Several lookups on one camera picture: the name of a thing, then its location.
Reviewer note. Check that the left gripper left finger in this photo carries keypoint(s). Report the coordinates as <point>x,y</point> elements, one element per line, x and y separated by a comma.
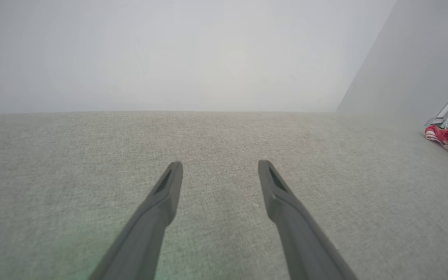
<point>150,233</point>

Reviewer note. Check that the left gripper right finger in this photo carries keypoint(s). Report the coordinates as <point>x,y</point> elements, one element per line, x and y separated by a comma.
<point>301,241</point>

